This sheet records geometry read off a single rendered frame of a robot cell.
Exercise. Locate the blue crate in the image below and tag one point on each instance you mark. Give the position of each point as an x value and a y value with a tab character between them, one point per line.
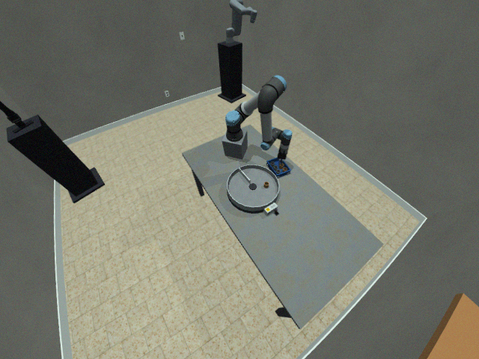
276	161

